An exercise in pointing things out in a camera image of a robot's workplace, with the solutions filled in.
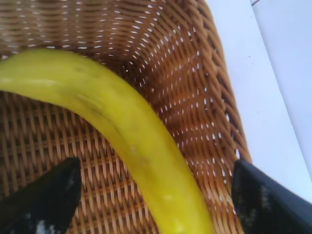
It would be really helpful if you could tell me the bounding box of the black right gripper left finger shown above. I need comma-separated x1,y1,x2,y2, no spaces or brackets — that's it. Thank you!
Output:
0,156,82,234

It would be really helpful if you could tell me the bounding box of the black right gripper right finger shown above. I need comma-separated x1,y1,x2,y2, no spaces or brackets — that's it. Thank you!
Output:
230,159,312,234

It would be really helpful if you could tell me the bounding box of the yellow banana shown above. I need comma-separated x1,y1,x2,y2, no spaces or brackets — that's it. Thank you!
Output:
0,48,215,234

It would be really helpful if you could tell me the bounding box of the brown woven wicker basket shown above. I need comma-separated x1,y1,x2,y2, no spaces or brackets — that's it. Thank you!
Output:
0,0,253,234

